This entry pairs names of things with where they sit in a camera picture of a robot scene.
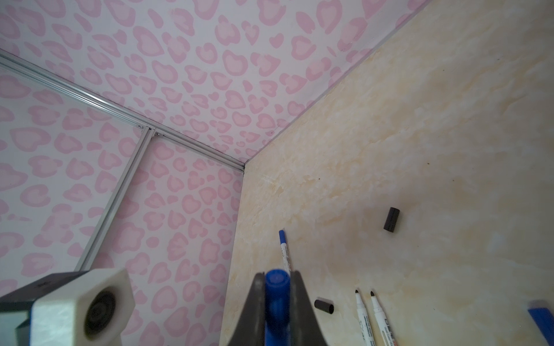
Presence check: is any white marker pen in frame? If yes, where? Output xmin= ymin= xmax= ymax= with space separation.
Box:
xmin=278 ymin=230 xmax=291 ymax=273

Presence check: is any blue pen cap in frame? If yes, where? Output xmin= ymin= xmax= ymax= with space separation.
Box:
xmin=527 ymin=300 xmax=554 ymax=346
xmin=265 ymin=269 xmax=291 ymax=346

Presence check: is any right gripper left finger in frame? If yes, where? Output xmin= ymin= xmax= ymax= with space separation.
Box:
xmin=228 ymin=272 xmax=265 ymax=346

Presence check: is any black pen cap small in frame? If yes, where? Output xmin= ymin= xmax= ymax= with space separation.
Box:
xmin=314 ymin=298 xmax=335 ymax=314

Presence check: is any aluminium frame strut diagonal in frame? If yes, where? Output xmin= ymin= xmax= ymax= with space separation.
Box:
xmin=74 ymin=128 xmax=156 ymax=271

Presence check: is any white marker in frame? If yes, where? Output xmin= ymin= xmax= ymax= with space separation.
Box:
xmin=355 ymin=289 xmax=376 ymax=346
xmin=370 ymin=291 xmax=398 ymax=346

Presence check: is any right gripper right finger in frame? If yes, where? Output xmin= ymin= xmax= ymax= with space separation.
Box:
xmin=289 ymin=271 xmax=327 ymax=346

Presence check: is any white marker centre left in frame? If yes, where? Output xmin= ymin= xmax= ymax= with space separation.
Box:
xmin=355 ymin=289 xmax=376 ymax=346

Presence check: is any white marker centre right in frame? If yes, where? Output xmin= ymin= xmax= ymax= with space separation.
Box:
xmin=370 ymin=291 xmax=398 ymax=346

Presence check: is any black pen cap upper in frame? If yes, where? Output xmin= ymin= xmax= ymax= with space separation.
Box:
xmin=383 ymin=207 xmax=400 ymax=233

